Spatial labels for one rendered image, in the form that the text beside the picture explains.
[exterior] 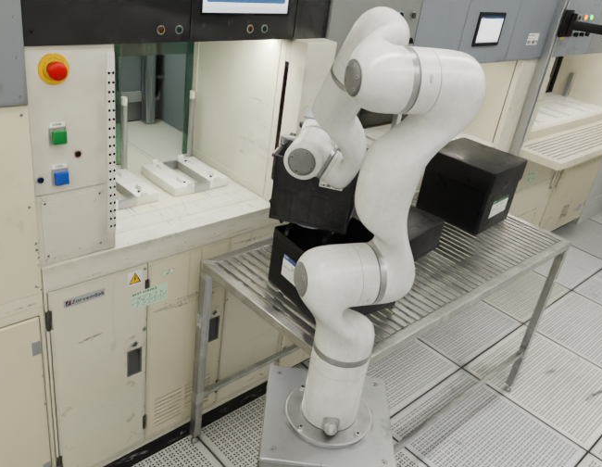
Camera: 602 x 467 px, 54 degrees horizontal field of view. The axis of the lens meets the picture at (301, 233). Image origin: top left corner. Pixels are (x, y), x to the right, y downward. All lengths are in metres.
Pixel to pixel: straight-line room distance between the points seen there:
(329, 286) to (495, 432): 1.68
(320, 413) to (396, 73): 0.72
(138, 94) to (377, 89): 1.80
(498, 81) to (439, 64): 2.13
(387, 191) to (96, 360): 1.12
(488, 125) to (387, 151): 2.14
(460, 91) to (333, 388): 0.63
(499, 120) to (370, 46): 2.20
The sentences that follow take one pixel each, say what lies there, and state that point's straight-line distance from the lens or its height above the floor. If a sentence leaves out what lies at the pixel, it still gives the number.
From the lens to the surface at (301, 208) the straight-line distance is 1.55.
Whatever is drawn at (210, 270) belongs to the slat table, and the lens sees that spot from 1.78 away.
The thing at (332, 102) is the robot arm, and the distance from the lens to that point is 1.15.
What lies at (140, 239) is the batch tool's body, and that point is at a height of 0.87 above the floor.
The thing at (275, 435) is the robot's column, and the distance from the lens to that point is 1.29.
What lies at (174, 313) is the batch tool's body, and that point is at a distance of 1.89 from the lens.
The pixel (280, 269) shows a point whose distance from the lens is 1.68.
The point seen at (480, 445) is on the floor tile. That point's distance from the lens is 2.55.
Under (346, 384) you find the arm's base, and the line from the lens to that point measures 1.22.
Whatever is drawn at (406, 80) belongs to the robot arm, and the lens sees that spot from 0.88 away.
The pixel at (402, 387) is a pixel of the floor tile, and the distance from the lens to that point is 2.66.
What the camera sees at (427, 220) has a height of 0.86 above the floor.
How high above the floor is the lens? 1.70
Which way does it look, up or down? 28 degrees down
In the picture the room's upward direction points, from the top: 9 degrees clockwise
